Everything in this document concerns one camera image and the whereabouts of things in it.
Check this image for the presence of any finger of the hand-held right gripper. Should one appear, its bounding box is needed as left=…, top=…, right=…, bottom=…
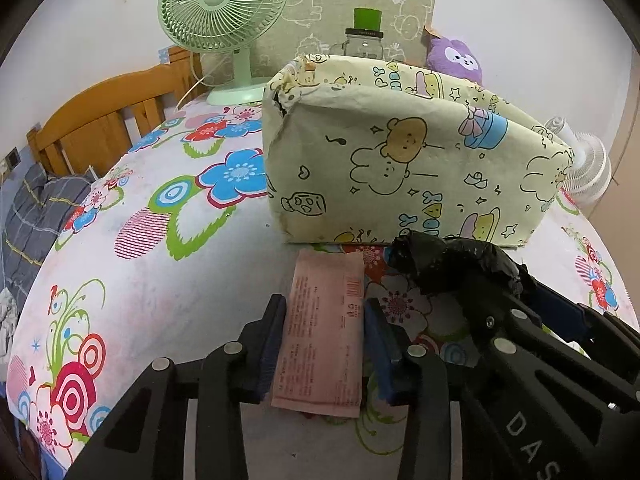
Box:
left=457, top=265, right=547, bottom=376
left=525, top=275, right=640, bottom=358

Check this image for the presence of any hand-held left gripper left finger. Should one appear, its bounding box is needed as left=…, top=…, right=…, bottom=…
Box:
left=65, top=294, right=289, bottom=480

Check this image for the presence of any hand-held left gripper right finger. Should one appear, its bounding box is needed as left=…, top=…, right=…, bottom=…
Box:
left=363, top=299, right=464, bottom=480

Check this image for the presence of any pink paper packet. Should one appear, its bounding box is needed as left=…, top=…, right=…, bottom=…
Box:
left=271, top=251, right=365, bottom=419

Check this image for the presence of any black plastic bag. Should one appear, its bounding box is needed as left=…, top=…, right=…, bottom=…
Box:
left=389, top=231, right=537, bottom=297

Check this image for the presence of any yellow cartoon fabric storage box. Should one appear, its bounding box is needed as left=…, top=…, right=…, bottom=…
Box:
left=262, top=54, right=576, bottom=250

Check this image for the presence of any floral tablecloth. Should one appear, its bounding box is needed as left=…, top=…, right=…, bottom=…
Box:
left=7, top=102, right=640, bottom=480

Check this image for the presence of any white floor fan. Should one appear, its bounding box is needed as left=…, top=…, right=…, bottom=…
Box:
left=542, top=115, right=612, bottom=206

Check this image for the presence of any beige wooden door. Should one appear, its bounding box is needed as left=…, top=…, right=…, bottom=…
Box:
left=611, top=55, right=640, bottom=192

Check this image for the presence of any purple plush bunny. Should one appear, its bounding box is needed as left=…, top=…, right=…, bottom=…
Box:
left=425, top=35, right=484, bottom=85

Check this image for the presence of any white crumpled cloth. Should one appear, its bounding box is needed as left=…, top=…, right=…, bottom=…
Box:
left=0, top=285, right=22, bottom=357

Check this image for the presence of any grey plaid pillow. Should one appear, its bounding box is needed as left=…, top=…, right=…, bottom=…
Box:
left=0, top=162, right=94, bottom=297

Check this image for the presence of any glass jar mug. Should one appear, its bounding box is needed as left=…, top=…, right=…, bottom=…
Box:
left=342, top=29, right=386, bottom=61

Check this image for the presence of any wooden bed headboard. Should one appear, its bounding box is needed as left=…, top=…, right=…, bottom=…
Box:
left=27, top=46, right=204, bottom=179

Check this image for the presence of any green plastic cup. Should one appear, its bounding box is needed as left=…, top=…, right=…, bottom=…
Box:
left=352, top=7, right=384, bottom=32

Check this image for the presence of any green patterned board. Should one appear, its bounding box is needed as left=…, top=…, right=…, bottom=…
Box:
left=250, top=0, right=437, bottom=82

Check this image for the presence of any green desk fan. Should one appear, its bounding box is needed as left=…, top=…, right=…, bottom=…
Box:
left=157, top=0, right=291, bottom=106

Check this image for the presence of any white fan cable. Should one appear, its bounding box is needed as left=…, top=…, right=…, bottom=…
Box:
left=174, top=51, right=222, bottom=112

